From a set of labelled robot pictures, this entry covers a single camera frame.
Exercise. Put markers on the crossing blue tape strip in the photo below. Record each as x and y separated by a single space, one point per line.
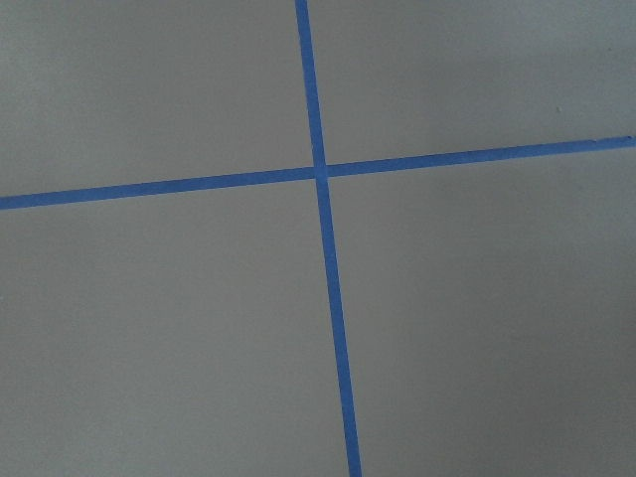
167 187

